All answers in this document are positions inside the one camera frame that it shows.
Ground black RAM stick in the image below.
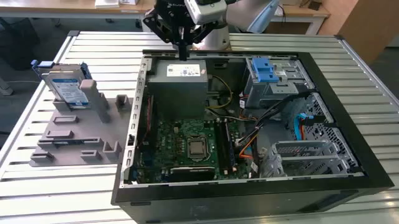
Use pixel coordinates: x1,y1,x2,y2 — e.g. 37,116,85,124
224,121,237,170

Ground grey parts rack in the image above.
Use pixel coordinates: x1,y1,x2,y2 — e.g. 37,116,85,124
28,78,135,168

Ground green motherboard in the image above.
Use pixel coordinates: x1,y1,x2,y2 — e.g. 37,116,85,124
136,118,252,184

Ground grey power supply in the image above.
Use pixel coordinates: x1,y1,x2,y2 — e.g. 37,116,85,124
145,59,209,121

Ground dark blue RAM stick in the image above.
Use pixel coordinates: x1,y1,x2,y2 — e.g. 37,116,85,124
51,139,87,145

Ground metal disk bay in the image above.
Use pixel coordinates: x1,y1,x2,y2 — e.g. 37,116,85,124
257,139,357,178

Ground orange wire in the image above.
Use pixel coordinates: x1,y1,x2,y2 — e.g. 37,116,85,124
239,142,260,160

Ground white table foot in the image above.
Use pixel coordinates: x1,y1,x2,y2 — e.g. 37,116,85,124
0,77,15,96

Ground silver CPU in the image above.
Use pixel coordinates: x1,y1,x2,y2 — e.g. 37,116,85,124
187,141,208,156

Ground hard disk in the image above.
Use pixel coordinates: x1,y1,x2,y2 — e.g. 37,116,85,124
29,59,93,111

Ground black graphics card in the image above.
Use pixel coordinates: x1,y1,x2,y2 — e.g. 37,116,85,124
169,164,216,182

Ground blue drive latch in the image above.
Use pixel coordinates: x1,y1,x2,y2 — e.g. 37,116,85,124
251,57,279,83

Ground black flat wire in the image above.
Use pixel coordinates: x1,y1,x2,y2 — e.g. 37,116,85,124
307,115,340,128

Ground small wooden desk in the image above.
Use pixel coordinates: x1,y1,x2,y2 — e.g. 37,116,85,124
267,4,331,35

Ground yellow power wires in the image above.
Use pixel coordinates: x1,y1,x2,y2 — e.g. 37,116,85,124
207,74,233,109

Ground metal drive cage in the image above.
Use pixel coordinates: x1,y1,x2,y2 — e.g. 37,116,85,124
244,56,315,109

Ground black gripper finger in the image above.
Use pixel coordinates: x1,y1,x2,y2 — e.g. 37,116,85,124
184,20,219,61
143,8,185,61

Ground black wire bundle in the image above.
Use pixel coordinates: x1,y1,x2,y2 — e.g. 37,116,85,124
253,92,313,140

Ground black waste bin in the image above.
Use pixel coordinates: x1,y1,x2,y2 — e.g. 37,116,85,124
0,17,40,71

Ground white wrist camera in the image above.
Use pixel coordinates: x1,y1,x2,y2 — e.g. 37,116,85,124
183,0,228,25

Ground wooden cabinet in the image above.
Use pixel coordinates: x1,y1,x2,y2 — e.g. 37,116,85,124
337,0,399,63

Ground black PC case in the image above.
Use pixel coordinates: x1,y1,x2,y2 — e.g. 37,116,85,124
111,49,395,224

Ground CPU socket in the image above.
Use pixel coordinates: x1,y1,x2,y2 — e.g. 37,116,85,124
185,134,209,163

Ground long wooden desk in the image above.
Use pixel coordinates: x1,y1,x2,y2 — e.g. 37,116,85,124
0,0,200,32

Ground blue wire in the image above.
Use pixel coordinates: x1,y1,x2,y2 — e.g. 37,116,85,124
292,112,312,142

